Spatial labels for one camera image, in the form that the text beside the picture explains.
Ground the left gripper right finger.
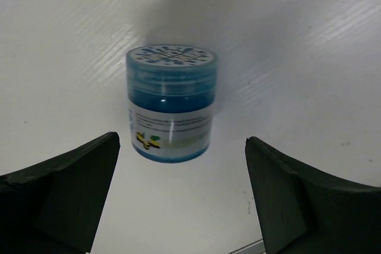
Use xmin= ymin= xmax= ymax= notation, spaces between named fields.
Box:
xmin=245 ymin=137 xmax=380 ymax=253

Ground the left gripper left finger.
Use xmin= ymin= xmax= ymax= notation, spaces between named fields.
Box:
xmin=1 ymin=132 xmax=120 ymax=253

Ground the left blue round jar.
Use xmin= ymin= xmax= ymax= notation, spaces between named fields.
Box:
xmin=126 ymin=44 xmax=218 ymax=164

